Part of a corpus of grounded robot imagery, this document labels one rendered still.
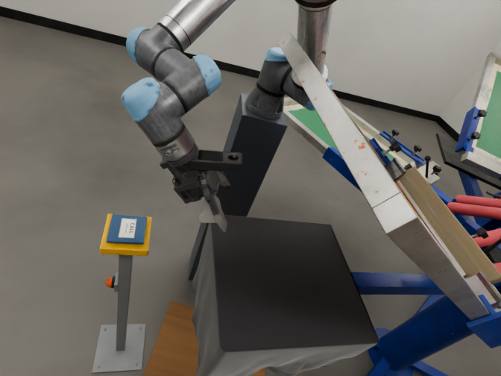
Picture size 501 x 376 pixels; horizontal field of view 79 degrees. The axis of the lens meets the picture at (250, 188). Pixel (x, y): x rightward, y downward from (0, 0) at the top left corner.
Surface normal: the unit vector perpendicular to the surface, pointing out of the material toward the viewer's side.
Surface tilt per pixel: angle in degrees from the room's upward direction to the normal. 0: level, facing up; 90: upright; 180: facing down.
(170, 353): 0
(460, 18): 90
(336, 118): 58
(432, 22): 90
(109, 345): 0
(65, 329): 0
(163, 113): 65
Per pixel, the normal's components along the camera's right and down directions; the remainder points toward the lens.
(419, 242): 0.15, 0.70
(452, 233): -0.62, -0.48
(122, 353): 0.30, -0.70
